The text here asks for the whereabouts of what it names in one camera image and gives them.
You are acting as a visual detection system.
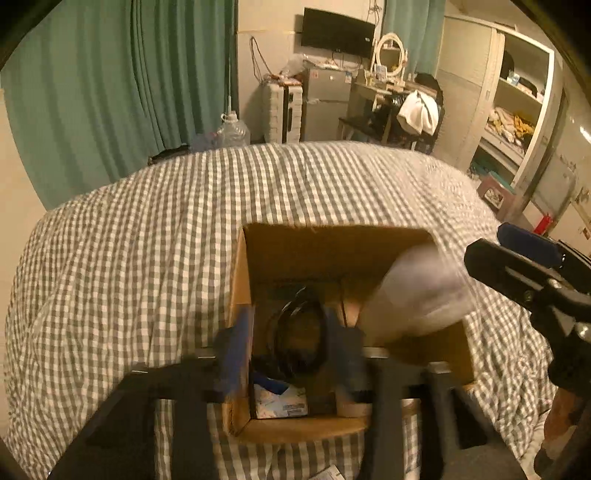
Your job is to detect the clear plastic bag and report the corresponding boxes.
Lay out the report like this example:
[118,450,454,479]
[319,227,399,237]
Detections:
[280,53,307,80]

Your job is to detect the dressing desk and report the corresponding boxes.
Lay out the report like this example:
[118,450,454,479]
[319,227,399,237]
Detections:
[338,69,413,144]

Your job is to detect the white wardrobe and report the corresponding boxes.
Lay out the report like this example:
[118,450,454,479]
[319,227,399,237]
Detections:
[433,13,570,209]

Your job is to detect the blue white tissue pack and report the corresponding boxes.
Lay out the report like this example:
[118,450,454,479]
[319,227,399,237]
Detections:
[253,375,309,420]

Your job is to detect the grey small fridge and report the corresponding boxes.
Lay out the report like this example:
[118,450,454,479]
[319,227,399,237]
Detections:
[302,65,354,142]

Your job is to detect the white vanity mirror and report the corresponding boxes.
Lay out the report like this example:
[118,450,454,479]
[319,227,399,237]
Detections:
[370,32,410,80]

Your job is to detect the pink picture frame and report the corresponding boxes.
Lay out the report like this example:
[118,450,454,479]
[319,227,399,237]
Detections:
[477,174,514,209]

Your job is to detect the white suitcase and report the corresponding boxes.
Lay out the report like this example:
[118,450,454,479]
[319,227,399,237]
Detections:
[262,78,305,144]

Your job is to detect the cardboard box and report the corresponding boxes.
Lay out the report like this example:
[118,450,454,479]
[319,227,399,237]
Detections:
[222,222,476,445]

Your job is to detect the green curtain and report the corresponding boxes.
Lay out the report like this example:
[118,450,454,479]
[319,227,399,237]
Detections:
[0,0,239,209]
[383,0,447,80]

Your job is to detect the clear large water bottle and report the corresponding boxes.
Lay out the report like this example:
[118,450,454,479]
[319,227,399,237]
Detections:
[216,111,251,149]

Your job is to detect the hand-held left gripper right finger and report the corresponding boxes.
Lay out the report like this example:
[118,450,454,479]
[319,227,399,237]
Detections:
[324,308,527,480]

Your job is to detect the grey checked blanket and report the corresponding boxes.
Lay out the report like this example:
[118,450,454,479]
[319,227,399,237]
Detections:
[4,141,560,480]

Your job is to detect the pile of folded clothes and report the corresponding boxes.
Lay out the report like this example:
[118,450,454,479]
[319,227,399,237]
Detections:
[486,107,539,143]

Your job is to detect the black wall television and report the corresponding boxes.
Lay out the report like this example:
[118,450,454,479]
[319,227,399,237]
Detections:
[301,7,376,57]

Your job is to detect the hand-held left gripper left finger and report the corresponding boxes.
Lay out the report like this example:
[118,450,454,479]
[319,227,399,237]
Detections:
[51,308,256,480]

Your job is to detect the black coiled cable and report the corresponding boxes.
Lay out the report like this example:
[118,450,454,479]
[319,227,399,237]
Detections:
[269,286,329,376]

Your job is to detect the white plastic bag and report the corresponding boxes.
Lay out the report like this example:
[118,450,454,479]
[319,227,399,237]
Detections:
[359,244,474,352]

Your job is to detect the white garment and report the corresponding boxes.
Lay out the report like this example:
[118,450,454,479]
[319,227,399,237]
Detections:
[397,90,440,136]

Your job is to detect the black chair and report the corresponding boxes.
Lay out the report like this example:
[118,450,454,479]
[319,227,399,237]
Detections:
[406,73,445,154]

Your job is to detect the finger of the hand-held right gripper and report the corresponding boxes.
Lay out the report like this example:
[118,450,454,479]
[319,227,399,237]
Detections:
[498,222,591,292]
[464,239,580,320]

